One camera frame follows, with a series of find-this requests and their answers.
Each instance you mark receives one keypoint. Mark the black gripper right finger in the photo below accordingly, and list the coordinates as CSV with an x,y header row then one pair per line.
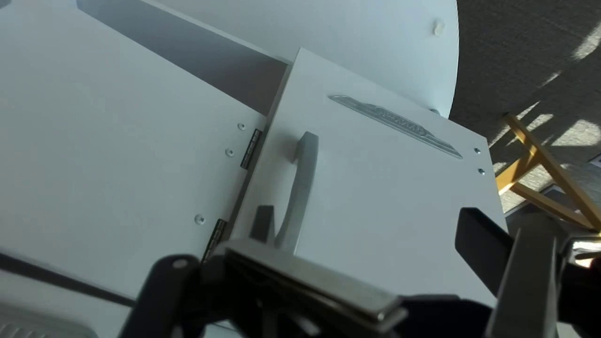
x,y
526,287

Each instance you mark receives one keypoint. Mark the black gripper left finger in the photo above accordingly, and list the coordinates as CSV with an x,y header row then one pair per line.
x,y
188,293

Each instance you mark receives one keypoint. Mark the yellow wooden stand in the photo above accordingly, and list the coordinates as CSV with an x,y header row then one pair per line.
x,y
534,144

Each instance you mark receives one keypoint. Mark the white door with vent print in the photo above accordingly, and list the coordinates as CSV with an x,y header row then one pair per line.
x,y
387,206

